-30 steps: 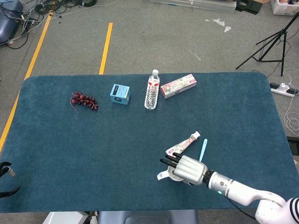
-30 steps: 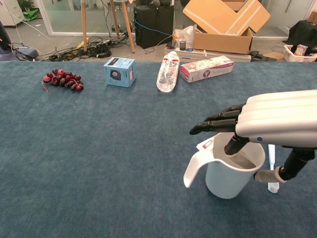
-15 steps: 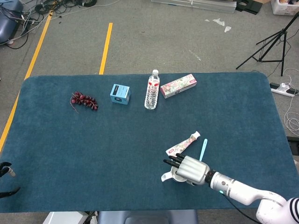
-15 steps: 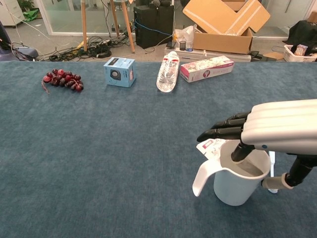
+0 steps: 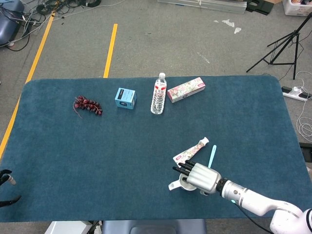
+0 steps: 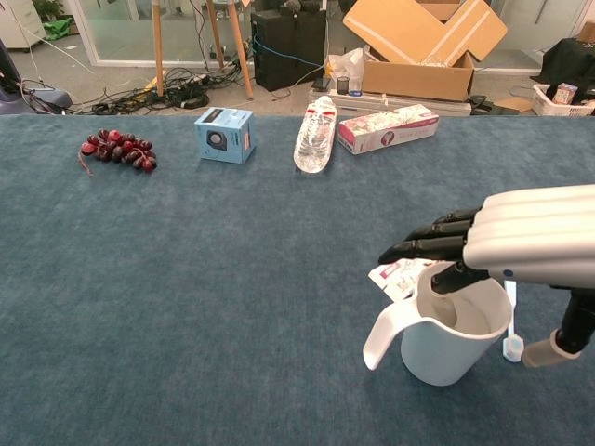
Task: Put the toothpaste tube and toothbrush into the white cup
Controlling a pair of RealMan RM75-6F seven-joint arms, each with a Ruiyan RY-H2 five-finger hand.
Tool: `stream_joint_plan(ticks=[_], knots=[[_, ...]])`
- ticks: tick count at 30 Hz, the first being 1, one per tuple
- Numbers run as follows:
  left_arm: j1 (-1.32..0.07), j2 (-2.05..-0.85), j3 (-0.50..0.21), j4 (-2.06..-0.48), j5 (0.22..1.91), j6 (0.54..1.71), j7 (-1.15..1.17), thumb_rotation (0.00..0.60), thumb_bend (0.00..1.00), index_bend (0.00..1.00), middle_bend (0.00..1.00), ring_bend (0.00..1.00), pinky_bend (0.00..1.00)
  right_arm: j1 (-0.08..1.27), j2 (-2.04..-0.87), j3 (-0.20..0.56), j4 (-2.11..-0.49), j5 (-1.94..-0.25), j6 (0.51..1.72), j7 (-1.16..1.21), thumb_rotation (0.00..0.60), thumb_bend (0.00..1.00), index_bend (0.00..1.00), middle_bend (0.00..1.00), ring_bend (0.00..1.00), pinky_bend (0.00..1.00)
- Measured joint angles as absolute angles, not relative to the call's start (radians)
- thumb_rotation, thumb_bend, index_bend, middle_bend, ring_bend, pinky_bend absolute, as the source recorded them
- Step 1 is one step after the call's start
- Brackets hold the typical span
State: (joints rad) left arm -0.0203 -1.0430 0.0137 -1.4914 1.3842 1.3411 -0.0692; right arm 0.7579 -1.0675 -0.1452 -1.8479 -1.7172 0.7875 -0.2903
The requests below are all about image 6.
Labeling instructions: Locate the black cable tangle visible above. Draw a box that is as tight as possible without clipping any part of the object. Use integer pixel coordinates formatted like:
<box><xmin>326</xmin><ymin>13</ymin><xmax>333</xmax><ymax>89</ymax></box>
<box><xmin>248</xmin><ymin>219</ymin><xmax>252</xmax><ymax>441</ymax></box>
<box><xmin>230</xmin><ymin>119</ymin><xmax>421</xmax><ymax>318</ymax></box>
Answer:
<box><xmin>76</xmin><ymin>67</ymin><xmax>255</xmax><ymax>116</ymax></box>

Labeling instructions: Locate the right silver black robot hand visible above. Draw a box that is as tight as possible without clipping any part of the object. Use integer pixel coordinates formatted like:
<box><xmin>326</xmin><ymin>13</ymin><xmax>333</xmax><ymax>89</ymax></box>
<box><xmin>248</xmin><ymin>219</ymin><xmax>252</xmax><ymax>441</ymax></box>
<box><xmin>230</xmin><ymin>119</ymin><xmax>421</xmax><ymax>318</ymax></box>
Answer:
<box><xmin>377</xmin><ymin>183</ymin><xmax>595</xmax><ymax>369</ymax></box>

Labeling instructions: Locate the light blue toothbrush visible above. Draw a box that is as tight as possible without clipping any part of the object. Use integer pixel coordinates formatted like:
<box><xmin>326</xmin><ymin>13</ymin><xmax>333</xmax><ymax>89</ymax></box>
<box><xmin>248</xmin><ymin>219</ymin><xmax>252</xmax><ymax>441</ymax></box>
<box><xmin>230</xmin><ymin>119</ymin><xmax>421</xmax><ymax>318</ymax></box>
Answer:
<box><xmin>501</xmin><ymin>281</ymin><xmax>525</xmax><ymax>363</ymax></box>

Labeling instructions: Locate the clear plastic water bottle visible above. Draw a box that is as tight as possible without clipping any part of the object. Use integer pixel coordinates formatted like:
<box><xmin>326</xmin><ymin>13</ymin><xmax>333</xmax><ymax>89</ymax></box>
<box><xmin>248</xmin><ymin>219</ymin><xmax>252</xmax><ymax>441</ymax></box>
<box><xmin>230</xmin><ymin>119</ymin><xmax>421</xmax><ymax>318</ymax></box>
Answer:
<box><xmin>293</xmin><ymin>96</ymin><xmax>338</xmax><ymax>175</ymax></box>

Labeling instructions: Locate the floral pink box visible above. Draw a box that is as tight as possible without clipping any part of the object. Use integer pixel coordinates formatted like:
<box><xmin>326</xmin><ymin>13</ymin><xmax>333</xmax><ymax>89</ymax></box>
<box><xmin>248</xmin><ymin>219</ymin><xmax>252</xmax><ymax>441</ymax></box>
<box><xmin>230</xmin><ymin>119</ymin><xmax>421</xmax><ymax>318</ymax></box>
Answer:
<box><xmin>337</xmin><ymin>103</ymin><xmax>441</xmax><ymax>155</ymax></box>

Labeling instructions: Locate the light blue speaker box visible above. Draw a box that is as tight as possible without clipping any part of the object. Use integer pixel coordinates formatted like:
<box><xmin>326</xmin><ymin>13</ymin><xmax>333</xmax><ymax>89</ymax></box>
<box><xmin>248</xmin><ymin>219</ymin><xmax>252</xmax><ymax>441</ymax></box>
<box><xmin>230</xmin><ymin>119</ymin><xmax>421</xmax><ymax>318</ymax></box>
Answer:
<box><xmin>193</xmin><ymin>107</ymin><xmax>258</xmax><ymax>164</ymax></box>

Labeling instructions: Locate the red grape bunch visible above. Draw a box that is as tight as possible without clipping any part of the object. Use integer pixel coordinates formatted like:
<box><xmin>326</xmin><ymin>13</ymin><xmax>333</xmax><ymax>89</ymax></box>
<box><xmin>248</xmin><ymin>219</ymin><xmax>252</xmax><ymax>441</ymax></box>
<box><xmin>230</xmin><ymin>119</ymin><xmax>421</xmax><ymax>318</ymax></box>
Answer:
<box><xmin>76</xmin><ymin>128</ymin><xmax>158</xmax><ymax>177</ymax></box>

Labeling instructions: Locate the open brown cardboard box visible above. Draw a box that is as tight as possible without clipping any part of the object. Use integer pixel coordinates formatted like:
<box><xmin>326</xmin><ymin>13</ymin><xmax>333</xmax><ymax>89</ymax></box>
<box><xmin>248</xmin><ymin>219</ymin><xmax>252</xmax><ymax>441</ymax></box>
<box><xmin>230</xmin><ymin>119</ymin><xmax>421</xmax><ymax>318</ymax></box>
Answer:
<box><xmin>361</xmin><ymin>46</ymin><xmax>476</xmax><ymax>102</ymax></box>

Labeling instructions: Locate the white plastic basket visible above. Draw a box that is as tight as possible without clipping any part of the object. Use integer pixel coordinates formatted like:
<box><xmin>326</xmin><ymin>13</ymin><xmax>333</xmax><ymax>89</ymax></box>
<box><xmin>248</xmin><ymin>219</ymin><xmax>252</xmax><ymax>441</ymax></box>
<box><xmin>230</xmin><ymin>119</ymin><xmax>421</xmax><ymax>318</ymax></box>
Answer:
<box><xmin>531</xmin><ymin>83</ymin><xmax>595</xmax><ymax>117</ymax></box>

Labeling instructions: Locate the green bag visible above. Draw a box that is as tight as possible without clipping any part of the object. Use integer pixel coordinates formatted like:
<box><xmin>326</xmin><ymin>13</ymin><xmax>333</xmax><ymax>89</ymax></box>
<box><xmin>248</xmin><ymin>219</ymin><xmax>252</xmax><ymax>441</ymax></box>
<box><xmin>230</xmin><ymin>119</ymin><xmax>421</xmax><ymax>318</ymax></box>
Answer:
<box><xmin>43</xmin><ymin>17</ymin><xmax>75</xmax><ymax>41</ymax></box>

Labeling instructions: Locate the blue network cable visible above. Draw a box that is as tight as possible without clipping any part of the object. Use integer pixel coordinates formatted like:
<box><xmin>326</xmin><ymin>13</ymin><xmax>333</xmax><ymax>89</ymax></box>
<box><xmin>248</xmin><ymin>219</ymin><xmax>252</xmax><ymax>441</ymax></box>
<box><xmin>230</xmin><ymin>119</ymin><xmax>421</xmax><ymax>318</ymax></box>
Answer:
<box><xmin>253</xmin><ymin>36</ymin><xmax>325</xmax><ymax>71</ymax></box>

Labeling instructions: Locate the black computer tower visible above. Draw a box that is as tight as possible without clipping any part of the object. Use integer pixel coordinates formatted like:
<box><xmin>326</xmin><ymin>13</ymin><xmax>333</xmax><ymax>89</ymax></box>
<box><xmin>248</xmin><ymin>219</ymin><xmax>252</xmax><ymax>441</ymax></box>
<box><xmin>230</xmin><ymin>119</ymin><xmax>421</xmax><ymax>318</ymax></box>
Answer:
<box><xmin>250</xmin><ymin>8</ymin><xmax>327</xmax><ymax>93</ymax></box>

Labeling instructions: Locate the white cup with handle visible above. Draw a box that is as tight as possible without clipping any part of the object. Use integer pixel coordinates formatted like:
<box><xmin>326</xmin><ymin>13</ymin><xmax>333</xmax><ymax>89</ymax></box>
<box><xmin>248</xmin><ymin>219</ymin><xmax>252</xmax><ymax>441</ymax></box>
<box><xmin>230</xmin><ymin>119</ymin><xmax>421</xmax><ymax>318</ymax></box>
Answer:
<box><xmin>363</xmin><ymin>261</ymin><xmax>514</xmax><ymax>387</ymax></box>

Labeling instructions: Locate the colourful small carton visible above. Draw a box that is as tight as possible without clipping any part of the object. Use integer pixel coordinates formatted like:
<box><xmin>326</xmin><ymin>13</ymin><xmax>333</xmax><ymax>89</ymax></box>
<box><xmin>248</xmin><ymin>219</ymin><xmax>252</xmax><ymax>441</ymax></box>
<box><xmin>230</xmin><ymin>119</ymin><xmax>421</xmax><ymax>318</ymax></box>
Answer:
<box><xmin>551</xmin><ymin>82</ymin><xmax>580</xmax><ymax>106</ymax></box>

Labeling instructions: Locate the floral toothpaste tube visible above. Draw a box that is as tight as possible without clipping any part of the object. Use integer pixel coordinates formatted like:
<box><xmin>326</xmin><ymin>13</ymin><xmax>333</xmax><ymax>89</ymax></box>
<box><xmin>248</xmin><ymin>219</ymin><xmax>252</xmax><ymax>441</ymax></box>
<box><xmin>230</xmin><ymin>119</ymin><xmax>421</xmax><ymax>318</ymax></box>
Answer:
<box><xmin>367</xmin><ymin>257</ymin><xmax>438</xmax><ymax>303</ymax></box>

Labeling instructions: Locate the flattened brown cardboard box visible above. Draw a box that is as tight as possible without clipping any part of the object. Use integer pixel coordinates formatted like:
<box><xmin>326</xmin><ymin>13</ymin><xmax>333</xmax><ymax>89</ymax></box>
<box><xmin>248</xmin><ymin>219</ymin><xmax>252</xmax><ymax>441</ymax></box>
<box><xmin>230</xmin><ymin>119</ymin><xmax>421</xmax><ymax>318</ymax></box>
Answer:
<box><xmin>342</xmin><ymin>0</ymin><xmax>509</xmax><ymax>66</ymax></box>

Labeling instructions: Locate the black metal bracket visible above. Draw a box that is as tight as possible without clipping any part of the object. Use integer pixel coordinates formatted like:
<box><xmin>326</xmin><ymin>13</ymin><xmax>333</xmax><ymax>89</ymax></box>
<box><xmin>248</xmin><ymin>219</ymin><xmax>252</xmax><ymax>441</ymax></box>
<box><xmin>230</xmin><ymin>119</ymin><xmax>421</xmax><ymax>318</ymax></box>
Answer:
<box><xmin>469</xmin><ymin>94</ymin><xmax>506</xmax><ymax>116</ymax></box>

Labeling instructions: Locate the black cloth cover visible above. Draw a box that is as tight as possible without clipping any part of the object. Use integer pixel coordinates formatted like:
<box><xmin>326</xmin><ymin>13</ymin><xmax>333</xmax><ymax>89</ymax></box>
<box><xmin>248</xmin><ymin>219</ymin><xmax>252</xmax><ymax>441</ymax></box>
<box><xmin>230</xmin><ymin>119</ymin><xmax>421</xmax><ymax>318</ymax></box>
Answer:
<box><xmin>541</xmin><ymin>37</ymin><xmax>595</xmax><ymax>89</ymax></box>

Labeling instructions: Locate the white plastic bag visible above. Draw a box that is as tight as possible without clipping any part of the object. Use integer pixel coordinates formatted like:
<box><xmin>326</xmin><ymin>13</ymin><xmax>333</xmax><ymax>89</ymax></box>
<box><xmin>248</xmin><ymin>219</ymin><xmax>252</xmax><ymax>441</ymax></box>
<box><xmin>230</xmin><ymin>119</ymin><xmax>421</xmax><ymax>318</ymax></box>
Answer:
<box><xmin>324</xmin><ymin>46</ymin><xmax>368</xmax><ymax>92</ymax></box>

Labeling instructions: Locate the wooden stand leg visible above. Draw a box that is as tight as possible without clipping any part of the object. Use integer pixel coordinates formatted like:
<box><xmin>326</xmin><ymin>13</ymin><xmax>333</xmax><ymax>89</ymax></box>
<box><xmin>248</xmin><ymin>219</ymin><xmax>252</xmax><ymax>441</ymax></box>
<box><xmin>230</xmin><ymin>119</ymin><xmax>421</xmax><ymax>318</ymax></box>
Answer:
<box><xmin>206</xmin><ymin>0</ymin><xmax>225</xmax><ymax>69</ymax></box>
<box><xmin>152</xmin><ymin>0</ymin><xmax>165</xmax><ymax>98</ymax></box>
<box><xmin>226</xmin><ymin>0</ymin><xmax>255</xmax><ymax>100</ymax></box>

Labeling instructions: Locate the blue grey machine base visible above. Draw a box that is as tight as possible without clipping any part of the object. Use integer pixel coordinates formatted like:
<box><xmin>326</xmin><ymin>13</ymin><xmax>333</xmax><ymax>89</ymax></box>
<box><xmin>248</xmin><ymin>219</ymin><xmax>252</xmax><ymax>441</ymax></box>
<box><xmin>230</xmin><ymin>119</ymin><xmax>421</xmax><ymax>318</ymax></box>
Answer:
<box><xmin>0</xmin><ymin>39</ymin><xmax>73</xmax><ymax>116</ymax></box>

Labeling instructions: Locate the aluminium profile rail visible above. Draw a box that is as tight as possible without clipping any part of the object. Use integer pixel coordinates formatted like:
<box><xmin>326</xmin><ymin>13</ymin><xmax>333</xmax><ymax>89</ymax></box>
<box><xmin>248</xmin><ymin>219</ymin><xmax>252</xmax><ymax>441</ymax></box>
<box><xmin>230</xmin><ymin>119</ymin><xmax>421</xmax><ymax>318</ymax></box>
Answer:
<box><xmin>308</xmin><ymin>87</ymin><xmax>473</xmax><ymax>117</ymax></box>

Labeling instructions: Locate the white cabinet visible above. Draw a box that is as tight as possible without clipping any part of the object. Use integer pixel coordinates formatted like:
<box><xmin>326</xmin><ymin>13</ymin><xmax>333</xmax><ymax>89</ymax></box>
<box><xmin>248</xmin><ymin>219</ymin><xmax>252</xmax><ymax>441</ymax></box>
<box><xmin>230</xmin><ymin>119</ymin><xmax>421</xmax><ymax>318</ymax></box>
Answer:
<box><xmin>0</xmin><ymin>0</ymin><xmax>47</xmax><ymax>50</ymax></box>

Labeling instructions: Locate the blue table mat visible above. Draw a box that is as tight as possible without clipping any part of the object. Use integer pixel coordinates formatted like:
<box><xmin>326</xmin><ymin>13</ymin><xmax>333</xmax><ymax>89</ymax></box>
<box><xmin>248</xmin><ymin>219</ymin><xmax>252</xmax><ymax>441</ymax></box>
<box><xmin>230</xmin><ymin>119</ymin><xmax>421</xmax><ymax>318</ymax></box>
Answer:
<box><xmin>0</xmin><ymin>113</ymin><xmax>595</xmax><ymax>446</ymax></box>

